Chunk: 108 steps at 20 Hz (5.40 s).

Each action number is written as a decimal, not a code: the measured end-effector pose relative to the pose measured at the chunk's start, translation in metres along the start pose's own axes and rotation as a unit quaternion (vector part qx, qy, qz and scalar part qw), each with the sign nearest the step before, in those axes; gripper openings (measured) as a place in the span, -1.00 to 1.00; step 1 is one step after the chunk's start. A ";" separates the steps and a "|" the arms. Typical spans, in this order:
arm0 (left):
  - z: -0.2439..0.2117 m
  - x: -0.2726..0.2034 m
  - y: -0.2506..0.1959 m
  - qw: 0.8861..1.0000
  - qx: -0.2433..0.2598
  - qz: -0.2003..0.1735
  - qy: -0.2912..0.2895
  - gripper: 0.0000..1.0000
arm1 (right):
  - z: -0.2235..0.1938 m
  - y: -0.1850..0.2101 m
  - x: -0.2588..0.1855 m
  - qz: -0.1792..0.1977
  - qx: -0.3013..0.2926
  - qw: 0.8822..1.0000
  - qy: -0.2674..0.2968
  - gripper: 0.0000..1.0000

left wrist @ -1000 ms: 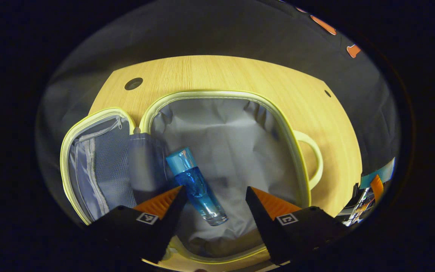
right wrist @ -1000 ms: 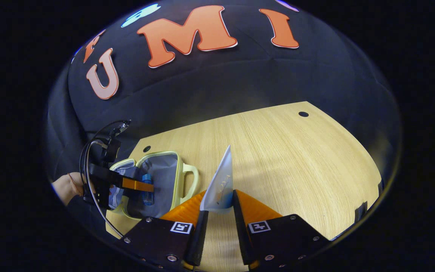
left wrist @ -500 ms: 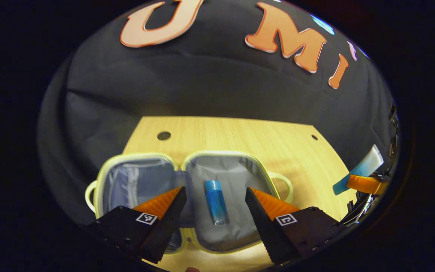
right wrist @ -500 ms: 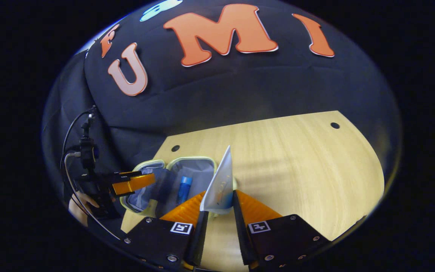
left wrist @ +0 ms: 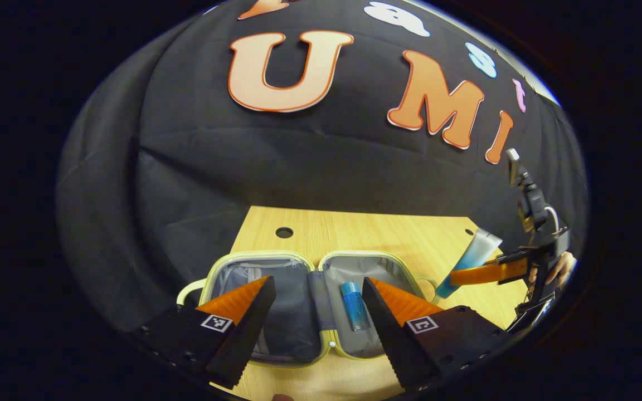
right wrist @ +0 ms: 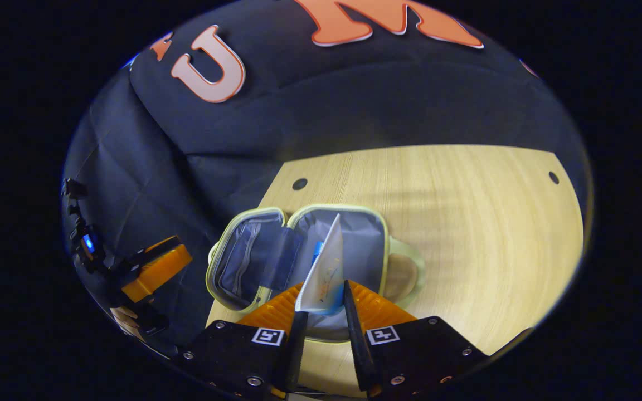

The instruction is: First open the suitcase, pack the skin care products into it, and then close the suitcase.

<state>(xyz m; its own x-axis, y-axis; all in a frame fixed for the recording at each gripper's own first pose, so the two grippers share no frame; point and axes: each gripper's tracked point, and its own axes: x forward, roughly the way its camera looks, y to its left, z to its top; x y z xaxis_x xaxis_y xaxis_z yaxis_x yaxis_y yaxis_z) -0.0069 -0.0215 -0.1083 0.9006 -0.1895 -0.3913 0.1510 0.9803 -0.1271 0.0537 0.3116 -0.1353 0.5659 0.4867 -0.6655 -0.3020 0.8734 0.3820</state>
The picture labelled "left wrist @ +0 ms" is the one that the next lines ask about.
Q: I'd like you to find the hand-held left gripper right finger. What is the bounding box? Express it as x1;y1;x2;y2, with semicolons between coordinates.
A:
361;277;508;390

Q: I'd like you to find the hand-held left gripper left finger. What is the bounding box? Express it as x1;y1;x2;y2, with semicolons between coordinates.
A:
129;276;277;390

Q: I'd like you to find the blue and clear tube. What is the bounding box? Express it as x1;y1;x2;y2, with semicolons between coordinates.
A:
435;228;503;299

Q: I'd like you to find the blue skin care bottle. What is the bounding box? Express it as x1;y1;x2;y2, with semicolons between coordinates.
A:
341;281;372;332

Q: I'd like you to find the cream suitcase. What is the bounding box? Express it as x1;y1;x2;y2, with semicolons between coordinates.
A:
176;251;439;368

